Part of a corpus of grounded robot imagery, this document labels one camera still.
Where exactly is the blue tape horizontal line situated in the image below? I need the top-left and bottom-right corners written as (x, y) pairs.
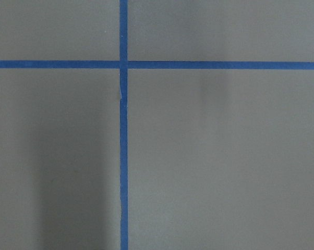
top-left (0, 60), bottom-right (314, 70)

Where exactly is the blue tape vertical line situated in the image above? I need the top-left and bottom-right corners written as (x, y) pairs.
top-left (119, 0), bottom-right (129, 250)

